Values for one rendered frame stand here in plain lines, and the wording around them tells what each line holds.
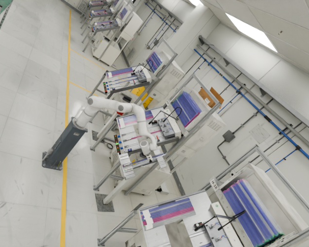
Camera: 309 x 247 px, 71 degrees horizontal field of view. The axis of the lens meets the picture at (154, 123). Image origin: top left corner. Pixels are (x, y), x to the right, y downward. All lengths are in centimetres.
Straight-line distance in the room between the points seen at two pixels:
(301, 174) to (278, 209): 145
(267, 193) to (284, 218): 23
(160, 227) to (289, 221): 107
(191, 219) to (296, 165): 192
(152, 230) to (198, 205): 50
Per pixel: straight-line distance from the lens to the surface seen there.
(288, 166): 364
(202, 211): 228
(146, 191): 354
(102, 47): 695
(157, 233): 218
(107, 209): 304
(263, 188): 226
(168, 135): 273
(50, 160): 295
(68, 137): 267
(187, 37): 575
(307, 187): 354
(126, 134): 292
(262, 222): 204
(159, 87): 398
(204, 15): 578
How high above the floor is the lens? 215
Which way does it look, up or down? 21 degrees down
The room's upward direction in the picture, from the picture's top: 43 degrees clockwise
